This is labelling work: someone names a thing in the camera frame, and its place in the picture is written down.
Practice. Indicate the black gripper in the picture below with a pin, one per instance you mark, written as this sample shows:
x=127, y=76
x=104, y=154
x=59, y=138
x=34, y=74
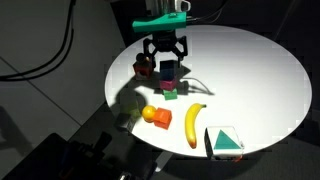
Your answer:
x=164, y=40

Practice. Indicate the blue block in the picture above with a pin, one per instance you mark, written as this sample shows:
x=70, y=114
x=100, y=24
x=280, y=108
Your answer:
x=168, y=70

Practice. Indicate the orange block with rainbow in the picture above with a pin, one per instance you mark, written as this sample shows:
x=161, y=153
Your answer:
x=142, y=70

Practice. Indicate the pink block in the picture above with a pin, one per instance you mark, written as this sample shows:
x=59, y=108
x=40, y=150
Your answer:
x=168, y=84

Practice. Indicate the lime green block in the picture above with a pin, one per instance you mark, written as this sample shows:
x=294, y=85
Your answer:
x=130, y=103

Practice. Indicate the dark red ball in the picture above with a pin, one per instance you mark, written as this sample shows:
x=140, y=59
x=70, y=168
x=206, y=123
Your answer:
x=140, y=58

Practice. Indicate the yellow banana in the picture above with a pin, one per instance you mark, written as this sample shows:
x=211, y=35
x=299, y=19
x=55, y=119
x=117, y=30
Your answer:
x=191, y=123

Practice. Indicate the white cube with teal triangle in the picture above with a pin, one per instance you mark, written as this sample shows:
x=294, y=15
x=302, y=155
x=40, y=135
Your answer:
x=225, y=140

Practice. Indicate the white table leg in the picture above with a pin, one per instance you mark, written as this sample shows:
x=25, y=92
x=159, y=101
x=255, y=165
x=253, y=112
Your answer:
x=163, y=161

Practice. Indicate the black equipment stand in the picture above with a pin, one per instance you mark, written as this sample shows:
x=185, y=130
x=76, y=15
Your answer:
x=66, y=160

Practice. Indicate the teal camera mount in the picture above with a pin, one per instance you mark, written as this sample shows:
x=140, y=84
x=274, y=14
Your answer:
x=160, y=22

